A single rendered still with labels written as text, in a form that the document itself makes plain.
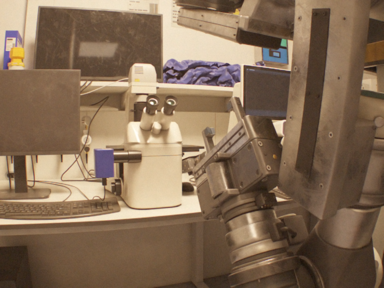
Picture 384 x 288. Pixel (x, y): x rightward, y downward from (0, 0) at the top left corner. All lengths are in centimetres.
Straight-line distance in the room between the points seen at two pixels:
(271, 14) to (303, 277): 33
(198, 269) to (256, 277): 172
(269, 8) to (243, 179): 23
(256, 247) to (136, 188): 77
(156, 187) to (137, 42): 96
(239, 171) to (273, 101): 127
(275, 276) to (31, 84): 118
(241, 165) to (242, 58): 199
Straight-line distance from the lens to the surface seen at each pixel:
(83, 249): 194
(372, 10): 28
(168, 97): 104
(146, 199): 107
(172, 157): 108
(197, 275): 206
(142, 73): 128
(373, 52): 45
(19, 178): 140
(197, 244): 198
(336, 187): 27
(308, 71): 27
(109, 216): 101
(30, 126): 131
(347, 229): 34
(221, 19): 49
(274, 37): 48
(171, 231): 201
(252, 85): 155
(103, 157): 101
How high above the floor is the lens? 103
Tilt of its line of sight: 3 degrees down
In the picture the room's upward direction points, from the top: straight up
